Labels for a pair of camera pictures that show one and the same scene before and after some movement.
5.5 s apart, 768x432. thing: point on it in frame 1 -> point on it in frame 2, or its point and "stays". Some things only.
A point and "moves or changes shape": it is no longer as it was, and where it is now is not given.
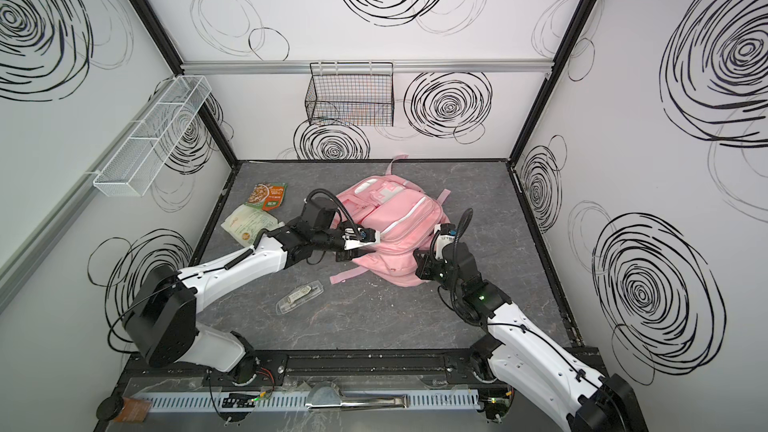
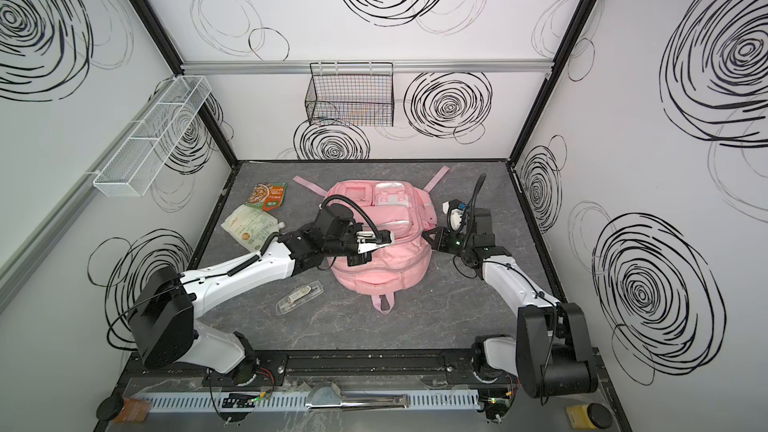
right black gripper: (429, 265) -> (441, 239)
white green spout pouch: (246, 221) stays
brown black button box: (123, 409) stays
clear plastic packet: (299, 296) stays
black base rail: (322, 368) stays
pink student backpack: (403, 214) moves or changes shape
